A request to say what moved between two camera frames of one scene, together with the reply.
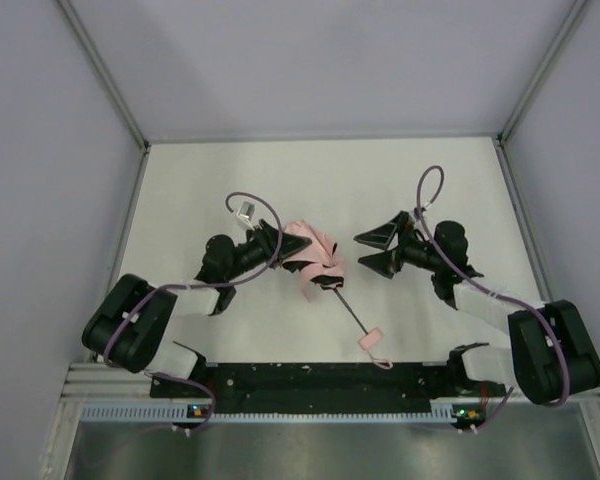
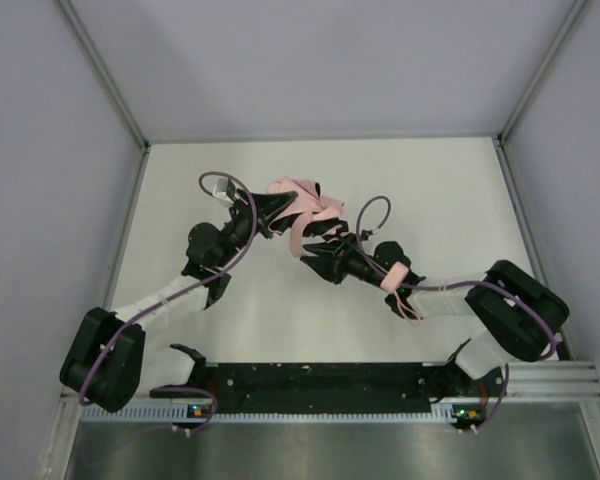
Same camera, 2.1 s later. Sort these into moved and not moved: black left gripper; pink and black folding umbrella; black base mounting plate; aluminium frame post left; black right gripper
Moved: black right gripper; black left gripper; pink and black folding umbrella
Not moved: aluminium frame post left; black base mounting plate
